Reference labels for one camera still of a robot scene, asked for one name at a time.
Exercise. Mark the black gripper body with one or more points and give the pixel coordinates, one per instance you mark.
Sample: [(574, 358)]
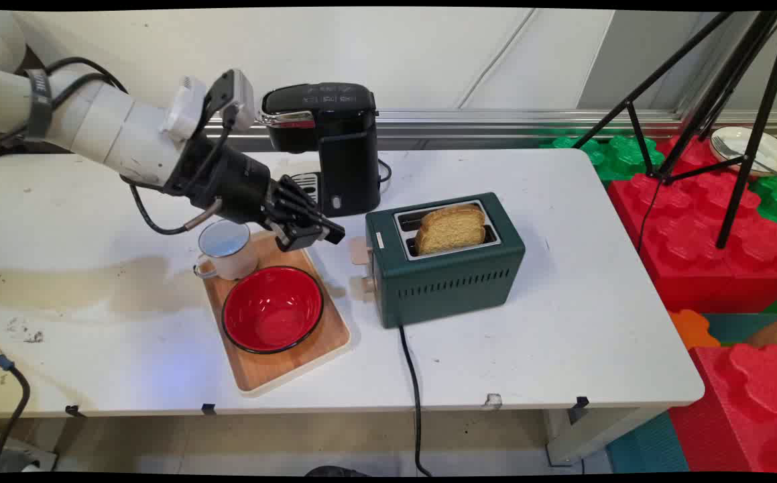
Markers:
[(227, 181)]

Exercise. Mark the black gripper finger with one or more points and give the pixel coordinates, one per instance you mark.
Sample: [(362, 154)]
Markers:
[(308, 209), (297, 233)]

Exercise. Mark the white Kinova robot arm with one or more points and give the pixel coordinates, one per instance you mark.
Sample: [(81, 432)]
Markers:
[(96, 124)]

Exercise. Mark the white enamel mug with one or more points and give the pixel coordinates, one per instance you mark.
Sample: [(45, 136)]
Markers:
[(227, 249)]

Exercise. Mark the black coffee machine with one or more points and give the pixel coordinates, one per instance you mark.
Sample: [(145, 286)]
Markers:
[(331, 144)]

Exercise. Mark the red enamel bowl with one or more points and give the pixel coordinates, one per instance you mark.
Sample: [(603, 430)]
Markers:
[(272, 309)]

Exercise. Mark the wooden serving tray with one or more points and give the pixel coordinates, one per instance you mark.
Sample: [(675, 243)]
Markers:
[(294, 362)]

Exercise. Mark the toasted bread slice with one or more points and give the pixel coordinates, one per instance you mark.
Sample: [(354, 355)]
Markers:
[(450, 228)]

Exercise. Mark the green two-slot toaster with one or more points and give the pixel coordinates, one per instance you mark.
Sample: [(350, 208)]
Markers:
[(445, 261)]

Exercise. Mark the large red foam block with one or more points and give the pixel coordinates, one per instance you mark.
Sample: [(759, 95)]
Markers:
[(703, 235)]

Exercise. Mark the orange foam block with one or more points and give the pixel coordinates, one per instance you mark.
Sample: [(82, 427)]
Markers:
[(693, 329)]

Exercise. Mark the white plate with fork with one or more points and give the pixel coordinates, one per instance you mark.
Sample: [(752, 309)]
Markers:
[(753, 149)]

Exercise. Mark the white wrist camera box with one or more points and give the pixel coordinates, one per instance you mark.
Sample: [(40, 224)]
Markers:
[(217, 104)]

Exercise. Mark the black camera tripod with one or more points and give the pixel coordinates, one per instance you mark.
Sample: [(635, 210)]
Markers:
[(716, 114)]

